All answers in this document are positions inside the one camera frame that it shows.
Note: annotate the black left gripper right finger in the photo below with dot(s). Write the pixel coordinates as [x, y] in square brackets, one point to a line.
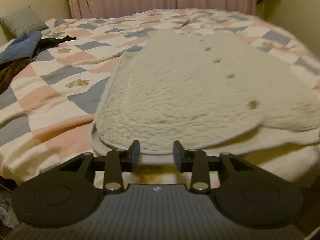
[243, 192]

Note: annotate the grey pillow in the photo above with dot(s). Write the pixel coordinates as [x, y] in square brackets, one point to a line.
[24, 20]

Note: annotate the pink blue checkered quilt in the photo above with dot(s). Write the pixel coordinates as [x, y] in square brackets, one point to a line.
[47, 110]

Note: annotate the black garment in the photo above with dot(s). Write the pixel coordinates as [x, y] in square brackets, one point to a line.
[50, 42]

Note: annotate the cream fleece jacket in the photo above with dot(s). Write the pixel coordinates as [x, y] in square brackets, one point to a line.
[201, 91]

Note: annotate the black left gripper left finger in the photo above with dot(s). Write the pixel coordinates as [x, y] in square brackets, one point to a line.
[71, 191]

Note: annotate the brown garment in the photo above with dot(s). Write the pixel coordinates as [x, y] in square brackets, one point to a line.
[10, 69]

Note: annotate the blue garment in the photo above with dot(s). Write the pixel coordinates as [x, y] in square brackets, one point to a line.
[23, 46]

